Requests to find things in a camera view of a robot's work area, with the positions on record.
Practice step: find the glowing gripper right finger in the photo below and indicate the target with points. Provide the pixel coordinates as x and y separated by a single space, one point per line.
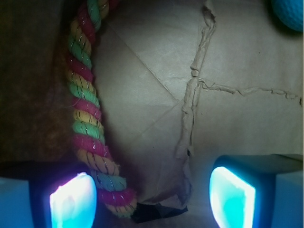
258 191

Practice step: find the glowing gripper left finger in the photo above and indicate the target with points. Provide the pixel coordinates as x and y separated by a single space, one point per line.
46 195

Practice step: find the brown paper bag tray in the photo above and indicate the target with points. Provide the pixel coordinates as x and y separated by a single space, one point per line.
181 82

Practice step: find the blue dimpled ball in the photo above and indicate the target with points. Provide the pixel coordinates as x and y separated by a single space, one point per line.
290 13

